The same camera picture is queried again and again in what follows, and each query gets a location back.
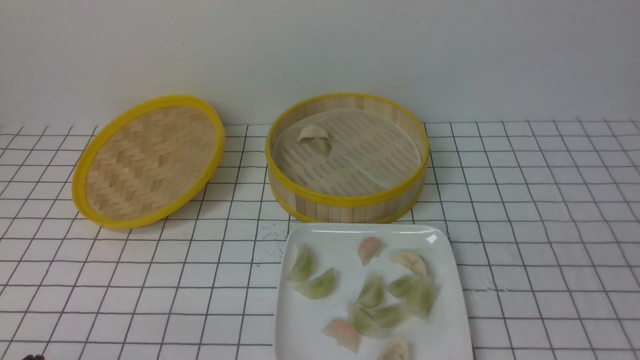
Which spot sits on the white square plate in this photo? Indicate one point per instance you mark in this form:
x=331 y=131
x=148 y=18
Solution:
x=444 y=335

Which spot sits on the green dumpling in steamer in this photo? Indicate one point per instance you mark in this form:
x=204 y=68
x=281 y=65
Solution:
x=321 y=145

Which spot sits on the bamboo steamer basket yellow rim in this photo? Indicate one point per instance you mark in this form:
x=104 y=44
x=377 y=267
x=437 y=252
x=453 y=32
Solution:
x=374 y=173

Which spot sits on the white dumpling in steamer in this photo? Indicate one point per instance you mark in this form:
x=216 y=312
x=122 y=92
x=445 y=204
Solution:
x=312 y=132

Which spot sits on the pink dumpling upper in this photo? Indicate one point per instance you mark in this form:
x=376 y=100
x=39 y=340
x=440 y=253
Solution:
x=369 y=248

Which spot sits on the pink dumpling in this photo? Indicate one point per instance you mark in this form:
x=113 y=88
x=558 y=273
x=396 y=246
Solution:
x=369 y=248
x=344 y=333

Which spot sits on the green dumpling far left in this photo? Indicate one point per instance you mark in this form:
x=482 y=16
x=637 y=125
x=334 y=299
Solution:
x=303 y=265

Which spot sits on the white dumpling upper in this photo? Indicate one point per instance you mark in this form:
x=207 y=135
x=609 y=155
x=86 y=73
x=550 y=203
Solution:
x=412 y=261

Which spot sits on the green dumpling centre upper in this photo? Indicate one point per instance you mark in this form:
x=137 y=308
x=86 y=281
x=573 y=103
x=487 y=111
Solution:
x=372 y=292

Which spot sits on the green dumpling centre lower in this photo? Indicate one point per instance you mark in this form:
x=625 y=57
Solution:
x=401 y=287

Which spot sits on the green dumpling lower left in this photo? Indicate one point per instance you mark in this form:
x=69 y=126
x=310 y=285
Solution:
x=378 y=322

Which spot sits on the green dumpling right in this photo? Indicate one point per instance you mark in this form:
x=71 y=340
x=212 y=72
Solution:
x=420 y=297

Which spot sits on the pink dumpling lower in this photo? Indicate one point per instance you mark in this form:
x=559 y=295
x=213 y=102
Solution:
x=344 y=333

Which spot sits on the bamboo steamer lid yellow rim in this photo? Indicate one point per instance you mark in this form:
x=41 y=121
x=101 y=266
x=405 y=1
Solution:
x=148 y=162

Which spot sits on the white dumpling lower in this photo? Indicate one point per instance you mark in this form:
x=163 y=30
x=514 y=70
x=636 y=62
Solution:
x=396 y=349

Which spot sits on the white grid tablecloth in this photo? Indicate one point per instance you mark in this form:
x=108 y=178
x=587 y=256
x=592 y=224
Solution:
x=543 y=218

